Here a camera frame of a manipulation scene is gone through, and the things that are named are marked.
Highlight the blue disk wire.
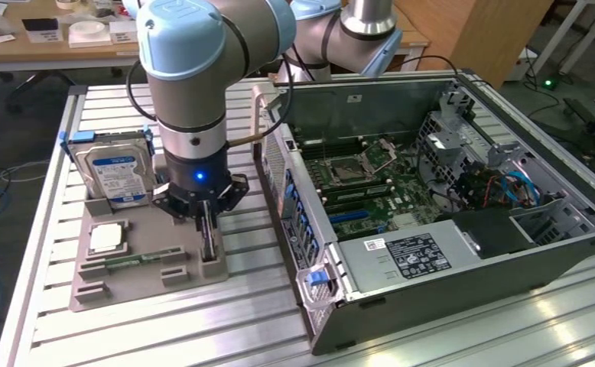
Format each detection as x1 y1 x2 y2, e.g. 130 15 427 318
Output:
499 171 542 208

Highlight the black chair base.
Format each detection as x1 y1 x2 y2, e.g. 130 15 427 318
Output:
0 70 75 112

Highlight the grey power supply unit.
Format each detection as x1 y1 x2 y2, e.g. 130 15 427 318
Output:
335 219 481 303

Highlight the metal disk bay cage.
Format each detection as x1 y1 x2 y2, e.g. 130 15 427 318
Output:
413 110 486 200

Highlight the open grey PC case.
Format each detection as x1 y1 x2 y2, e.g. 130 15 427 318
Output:
249 70 595 356

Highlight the white box with round dish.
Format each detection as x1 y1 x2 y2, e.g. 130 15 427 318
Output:
66 21 112 49

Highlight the CPU socket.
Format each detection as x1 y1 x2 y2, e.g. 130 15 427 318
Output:
329 156 374 184

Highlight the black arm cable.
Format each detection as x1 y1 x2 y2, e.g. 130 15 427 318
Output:
124 45 298 148

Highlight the white box with black top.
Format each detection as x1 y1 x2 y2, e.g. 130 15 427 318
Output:
19 18 63 44

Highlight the graphics card with metal bracket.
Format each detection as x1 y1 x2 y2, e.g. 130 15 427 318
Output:
193 198 222 265

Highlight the metal socket cover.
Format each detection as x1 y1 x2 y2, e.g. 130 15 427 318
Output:
361 139 397 175

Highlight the silver CPU chip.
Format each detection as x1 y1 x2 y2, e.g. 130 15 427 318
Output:
87 224 124 254

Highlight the wooden desk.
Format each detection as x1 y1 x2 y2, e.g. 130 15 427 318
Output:
0 0 430 73

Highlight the green motherboard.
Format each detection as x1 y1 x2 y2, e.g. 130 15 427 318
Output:
295 132 450 242

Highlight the green RAM stick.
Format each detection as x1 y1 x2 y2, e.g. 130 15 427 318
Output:
83 246 183 271

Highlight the white table frame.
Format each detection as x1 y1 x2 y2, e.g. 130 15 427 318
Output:
527 0 595 76

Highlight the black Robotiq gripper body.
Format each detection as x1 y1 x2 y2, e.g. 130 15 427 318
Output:
165 151 231 217

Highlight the plain white box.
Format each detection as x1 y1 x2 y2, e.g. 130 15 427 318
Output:
107 21 141 45

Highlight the grey plastic parts rack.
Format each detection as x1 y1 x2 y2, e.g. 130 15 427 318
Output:
66 154 231 313

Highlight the hard disk with blue caddy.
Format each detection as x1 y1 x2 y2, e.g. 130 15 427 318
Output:
58 128 155 211

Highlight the red disk wire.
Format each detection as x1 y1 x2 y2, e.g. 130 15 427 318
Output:
481 174 497 208

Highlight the black cable behind case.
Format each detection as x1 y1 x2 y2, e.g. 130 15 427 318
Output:
393 55 458 77

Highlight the wooden cabinet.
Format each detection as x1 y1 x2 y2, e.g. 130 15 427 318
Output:
393 0 555 89

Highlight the blue expansion slot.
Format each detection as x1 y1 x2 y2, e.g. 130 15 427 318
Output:
327 209 370 225

